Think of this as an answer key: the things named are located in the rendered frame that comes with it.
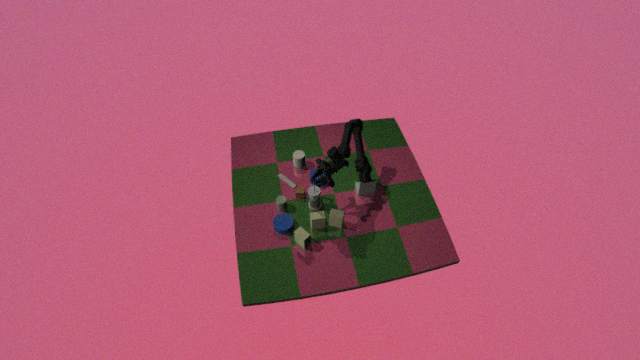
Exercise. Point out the glass coffee press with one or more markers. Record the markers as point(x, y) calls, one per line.
point(314, 196)

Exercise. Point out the grey cylinder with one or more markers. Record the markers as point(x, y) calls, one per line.
point(281, 203)

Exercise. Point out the olive-tan cube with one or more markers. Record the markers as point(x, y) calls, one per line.
point(302, 237)
point(336, 218)
point(317, 219)

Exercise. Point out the blue cylinder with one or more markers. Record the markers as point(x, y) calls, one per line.
point(283, 223)
point(312, 173)

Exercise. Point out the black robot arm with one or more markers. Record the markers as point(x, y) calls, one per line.
point(337, 155)

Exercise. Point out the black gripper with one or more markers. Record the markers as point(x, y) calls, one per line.
point(327, 178)

